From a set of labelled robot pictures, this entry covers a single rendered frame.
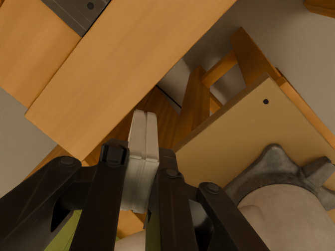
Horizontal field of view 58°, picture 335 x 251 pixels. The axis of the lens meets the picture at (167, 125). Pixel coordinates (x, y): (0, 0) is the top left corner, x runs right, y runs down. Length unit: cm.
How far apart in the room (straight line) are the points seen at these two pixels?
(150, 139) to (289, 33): 130
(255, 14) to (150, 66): 94
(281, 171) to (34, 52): 48
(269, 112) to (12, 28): 46
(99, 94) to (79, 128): 8
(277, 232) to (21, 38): 52
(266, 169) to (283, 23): 94
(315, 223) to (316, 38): 108
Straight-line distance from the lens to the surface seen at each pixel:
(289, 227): 47
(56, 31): 57
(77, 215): 83
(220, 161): 58
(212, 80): 119
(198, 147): 57
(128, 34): 51
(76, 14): 53
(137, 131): 16
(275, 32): 142
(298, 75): 149
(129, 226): 85
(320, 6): 123
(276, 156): 57
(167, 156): 16
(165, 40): 50
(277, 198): 51
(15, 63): 62
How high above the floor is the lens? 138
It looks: 64 degrees down
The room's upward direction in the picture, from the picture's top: 163 degrees counter-clockwise
